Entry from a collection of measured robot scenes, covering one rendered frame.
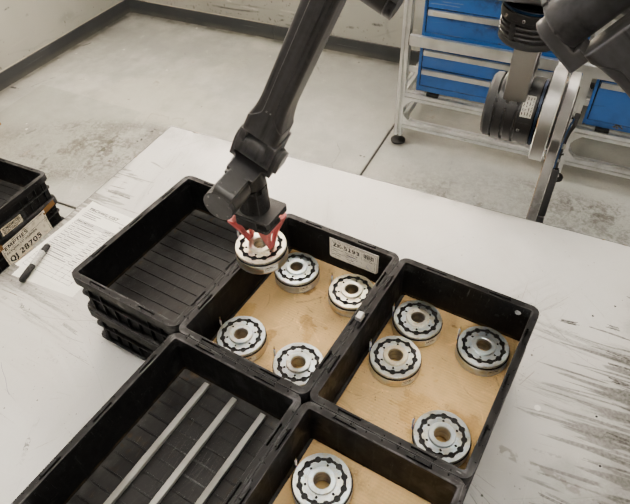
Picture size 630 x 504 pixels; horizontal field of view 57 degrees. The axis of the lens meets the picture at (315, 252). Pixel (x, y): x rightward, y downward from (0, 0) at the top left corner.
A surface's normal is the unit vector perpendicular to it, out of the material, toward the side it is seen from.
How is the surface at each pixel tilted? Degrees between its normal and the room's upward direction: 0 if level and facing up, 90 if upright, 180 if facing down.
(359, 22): 90
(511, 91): 90
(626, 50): 88
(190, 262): 0
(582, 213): 0
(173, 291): 0
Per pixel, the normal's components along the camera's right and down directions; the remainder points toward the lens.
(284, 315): -0.03, -0.70
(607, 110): -0.43, 0.65
